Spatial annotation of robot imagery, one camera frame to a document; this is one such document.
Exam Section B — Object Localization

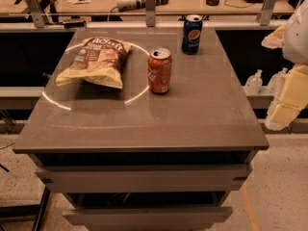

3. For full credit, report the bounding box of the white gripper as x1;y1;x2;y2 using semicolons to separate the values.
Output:
261;0;308;131

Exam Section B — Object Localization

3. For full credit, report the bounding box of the metal bracket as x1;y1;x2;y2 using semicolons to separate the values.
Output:
24;0;46;28
145;0;156;27
258;0;277;26

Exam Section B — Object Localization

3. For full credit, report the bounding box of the yellow chip bag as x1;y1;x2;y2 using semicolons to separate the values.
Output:
56;37;132;90

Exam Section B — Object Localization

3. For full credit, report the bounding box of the left metal bracket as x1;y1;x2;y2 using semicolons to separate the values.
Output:
24;0;46;28

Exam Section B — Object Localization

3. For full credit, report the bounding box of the right metal bracket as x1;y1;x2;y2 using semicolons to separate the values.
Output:
258;0;277;26

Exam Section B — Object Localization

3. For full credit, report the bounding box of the upper grey drawer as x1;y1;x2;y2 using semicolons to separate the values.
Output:
37;164;252;193

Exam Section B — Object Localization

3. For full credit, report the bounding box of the clear sanitizer bottle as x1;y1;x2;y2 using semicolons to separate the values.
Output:
267;67;288;93
244;69;263;95

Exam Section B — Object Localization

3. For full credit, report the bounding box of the middle metal bracket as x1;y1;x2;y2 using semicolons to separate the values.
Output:
145;0;156;27

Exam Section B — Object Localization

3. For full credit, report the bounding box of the grey drawer cabinet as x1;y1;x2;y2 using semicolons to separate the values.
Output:
13;26;270;231

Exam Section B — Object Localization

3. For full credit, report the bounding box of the lower grey drawer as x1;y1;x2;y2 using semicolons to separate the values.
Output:
63;206;233;231

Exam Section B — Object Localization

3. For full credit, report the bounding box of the right clear sanitizer bottle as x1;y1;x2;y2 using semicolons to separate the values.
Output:
267;67;288;93

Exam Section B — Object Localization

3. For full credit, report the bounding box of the red coke can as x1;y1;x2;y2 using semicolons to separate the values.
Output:
147;47;172;94

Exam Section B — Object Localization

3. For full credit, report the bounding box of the grey drawer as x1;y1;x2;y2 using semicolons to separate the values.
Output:
63;206;233;231
37;164;252;193

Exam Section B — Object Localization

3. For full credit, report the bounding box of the blue pepsi can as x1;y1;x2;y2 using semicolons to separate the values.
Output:
182;14;203;55

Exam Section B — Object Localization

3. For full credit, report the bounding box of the left clear sanitizer bottle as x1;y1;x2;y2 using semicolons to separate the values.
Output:
244;69;263;95

